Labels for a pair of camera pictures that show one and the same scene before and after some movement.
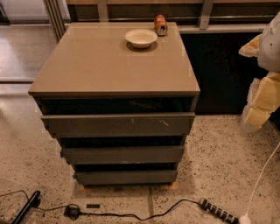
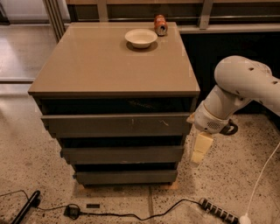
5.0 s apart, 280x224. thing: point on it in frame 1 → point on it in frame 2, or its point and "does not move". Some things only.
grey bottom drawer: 105,178 does not move
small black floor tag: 93,206 does not move
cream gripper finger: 250,49 → 191,118
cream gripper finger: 262,100 → 202,142
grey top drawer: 118,125 does not move
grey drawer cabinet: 119,97 does not move
